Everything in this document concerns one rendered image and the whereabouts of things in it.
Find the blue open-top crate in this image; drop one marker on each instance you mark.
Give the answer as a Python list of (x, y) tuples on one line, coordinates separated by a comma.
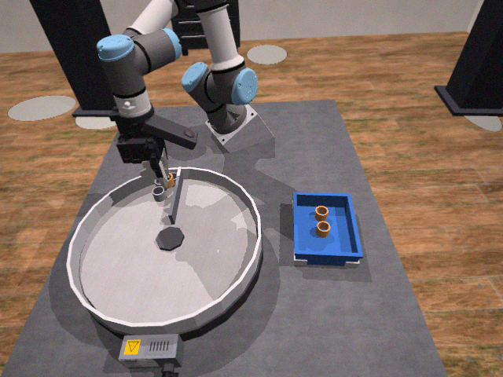
[(341, 247)]

